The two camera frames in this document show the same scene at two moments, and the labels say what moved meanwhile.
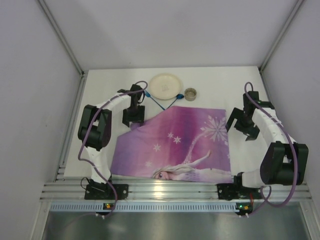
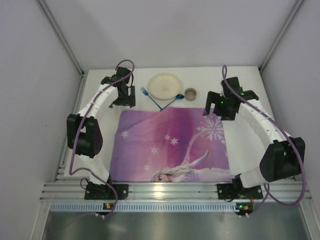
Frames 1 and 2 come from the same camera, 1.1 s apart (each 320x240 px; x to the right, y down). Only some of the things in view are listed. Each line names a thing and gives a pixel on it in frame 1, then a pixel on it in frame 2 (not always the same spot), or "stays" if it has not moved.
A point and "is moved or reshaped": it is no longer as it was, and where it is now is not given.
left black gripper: (133, 114) -> (125, 100)
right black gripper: (244, 124) -> (222, 110)
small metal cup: (190, 94) stays
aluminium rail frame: (66, 189) stays
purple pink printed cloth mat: (180, 144) is moved or reshaped
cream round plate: (165, 86) stays
